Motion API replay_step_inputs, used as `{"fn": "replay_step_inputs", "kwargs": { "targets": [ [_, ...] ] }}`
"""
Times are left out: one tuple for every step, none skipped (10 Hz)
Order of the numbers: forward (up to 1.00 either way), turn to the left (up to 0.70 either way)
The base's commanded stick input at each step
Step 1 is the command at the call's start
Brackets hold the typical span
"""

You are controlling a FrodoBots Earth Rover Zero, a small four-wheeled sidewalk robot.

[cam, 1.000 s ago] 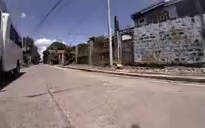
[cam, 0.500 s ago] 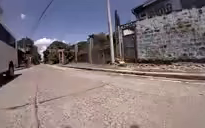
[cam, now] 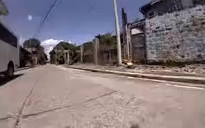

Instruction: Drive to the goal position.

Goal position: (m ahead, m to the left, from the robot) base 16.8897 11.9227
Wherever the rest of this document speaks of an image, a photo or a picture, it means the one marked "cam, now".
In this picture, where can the fence with concrete posts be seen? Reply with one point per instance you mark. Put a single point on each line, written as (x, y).
(100, 54)

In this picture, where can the grey concrete road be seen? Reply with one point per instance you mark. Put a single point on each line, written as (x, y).
(90, 96)

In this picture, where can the pale utility pole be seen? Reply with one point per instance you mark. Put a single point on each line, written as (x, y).
(117, 33)

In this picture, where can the dark gate with posts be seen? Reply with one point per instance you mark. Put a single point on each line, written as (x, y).
(137, 46)

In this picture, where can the trees behind fence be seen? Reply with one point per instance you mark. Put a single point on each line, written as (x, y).
(61, 47)

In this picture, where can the raised dirt verge with kerb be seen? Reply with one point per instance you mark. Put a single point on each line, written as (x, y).
(163, 70)

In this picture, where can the tree beside low building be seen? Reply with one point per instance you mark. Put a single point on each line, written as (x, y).
(31, 43)

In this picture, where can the grey stone block building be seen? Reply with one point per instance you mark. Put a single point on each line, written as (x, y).
(180, 33)

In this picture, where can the white van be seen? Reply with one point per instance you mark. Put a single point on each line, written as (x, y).
(0, 56)

